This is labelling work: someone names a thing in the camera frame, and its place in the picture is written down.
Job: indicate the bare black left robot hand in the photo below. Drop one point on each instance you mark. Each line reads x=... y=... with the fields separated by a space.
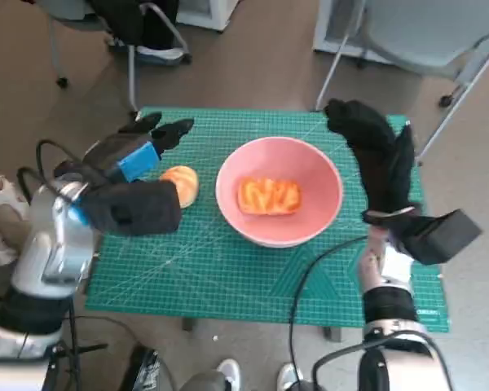
x=122 y=159

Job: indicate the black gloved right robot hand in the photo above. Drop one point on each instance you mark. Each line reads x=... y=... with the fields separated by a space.
x=375 y=163

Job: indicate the round toy bread bun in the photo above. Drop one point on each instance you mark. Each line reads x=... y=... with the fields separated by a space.
x=185 y=183

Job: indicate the long braided toy bread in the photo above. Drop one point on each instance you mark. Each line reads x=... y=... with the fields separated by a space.
x=269 y=196

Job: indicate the pink bowl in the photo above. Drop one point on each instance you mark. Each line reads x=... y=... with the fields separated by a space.
x=277 y=232

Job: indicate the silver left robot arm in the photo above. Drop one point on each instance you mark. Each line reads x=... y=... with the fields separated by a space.
x=53 y=248

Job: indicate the grey office chair on wheels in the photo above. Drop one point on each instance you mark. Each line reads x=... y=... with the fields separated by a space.
x=132 y=81

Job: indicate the person in black clothing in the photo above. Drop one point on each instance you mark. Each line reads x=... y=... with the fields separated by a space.
x=142 y=24

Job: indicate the grey mesh chair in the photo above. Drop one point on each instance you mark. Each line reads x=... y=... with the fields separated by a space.
x=424 y=32

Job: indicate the white cabinet with grille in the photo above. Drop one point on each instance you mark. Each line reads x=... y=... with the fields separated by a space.
x=320 y=32
x=222 y=12

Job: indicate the green cutting mat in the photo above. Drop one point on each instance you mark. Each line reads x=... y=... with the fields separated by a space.
x=212 y=277

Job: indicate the white sneaker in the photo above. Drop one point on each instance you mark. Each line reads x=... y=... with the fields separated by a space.
x=288 y=376
x=230 y=372

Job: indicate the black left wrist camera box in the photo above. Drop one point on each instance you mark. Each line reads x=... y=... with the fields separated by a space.
x=138 y=209

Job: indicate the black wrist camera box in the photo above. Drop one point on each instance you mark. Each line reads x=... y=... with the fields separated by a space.
x=440 y=238
x=138 y=209

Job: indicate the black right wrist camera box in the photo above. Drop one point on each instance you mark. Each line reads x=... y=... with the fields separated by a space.
x=440 y=238

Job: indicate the black table bracket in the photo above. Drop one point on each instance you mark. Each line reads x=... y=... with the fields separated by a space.
x=332 y=334
x=188 y=324

